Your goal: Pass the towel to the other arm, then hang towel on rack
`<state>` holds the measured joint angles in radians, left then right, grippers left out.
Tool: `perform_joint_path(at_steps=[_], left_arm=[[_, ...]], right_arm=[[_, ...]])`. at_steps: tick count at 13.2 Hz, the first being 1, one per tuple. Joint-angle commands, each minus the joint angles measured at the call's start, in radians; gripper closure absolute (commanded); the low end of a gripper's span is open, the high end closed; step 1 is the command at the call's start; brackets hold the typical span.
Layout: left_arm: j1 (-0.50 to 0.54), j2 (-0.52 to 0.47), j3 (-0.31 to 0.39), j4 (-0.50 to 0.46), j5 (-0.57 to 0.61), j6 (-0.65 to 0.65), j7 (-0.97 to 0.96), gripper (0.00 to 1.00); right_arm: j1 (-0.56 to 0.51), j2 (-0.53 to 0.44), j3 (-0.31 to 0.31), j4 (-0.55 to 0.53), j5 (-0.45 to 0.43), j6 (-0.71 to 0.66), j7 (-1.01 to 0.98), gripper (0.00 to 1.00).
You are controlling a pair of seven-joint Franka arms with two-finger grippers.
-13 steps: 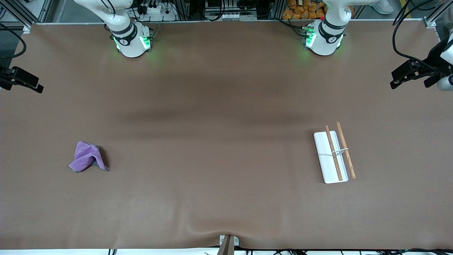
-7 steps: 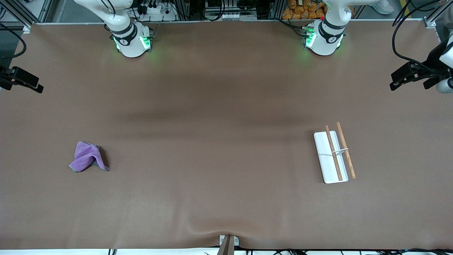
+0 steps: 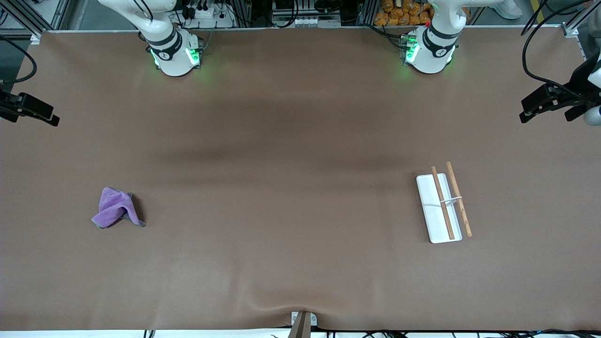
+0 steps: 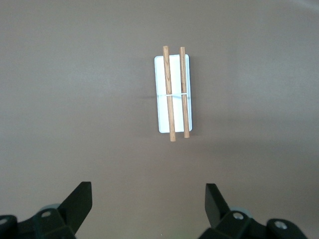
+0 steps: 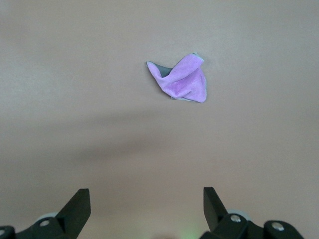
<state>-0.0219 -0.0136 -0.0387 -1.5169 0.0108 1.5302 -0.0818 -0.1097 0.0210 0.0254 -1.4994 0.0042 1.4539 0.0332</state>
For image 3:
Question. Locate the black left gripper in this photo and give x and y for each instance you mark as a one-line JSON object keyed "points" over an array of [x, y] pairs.
{"points": [[574, 90]]}

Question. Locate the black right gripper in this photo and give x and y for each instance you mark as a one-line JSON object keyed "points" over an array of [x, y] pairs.
{"points": [[9, 105]]}

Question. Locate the purple grey towel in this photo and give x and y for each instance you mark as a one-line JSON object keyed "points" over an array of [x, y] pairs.
{"points": [[115, 209]]}

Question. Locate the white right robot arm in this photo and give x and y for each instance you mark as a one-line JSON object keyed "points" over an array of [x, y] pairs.
{"points": [[173, 61]]}

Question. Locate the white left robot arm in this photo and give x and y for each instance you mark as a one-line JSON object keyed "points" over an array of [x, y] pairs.
{"points": [[434, 54]]}

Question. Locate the white rack with wooden bars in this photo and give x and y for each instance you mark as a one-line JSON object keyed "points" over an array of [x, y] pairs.
{"points": [[434, 211]]}

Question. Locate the orange snack bag pile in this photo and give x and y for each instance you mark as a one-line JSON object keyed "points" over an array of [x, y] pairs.
{"points": [[399, 14]]}

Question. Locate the white power strip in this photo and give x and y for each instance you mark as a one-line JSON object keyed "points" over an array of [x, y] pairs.
{"points": [[206, 14]]}

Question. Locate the brown table mat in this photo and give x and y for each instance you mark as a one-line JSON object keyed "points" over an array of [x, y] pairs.
{"points": [[281, 211]]}

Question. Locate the grey electronics box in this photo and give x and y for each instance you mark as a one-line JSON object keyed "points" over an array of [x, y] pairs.
{"points": [[305, 19]]}

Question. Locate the aluminium frame post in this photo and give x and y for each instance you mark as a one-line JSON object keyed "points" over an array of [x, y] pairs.
{"points": [[35, 26], [570, 29]]}

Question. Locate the grey metal camera bracket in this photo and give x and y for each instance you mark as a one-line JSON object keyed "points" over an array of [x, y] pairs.
{"points": [[303, 324]]}

